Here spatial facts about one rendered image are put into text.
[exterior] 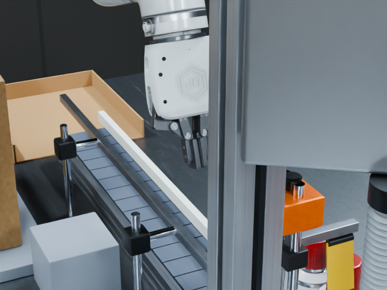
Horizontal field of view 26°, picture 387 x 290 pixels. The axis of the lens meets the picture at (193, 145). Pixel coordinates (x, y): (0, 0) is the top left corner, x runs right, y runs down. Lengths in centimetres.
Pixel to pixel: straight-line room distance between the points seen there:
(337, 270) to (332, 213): 61
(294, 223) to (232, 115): 15
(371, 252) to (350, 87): 12
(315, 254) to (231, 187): 26
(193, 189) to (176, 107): 42
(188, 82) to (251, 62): 54
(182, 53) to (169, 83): 4
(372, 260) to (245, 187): 11
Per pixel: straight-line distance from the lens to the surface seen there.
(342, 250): 81
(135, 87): 190
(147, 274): 123
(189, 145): 110
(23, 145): 165
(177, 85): 107
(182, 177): 151
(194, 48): 108
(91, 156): 148
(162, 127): 108
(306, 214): 72
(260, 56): 53
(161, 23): 106
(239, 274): 66
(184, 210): 126
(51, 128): 171
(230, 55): 59
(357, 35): 53
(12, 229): 129
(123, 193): 136
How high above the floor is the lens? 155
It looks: 26 degrees down
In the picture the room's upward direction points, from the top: straight up
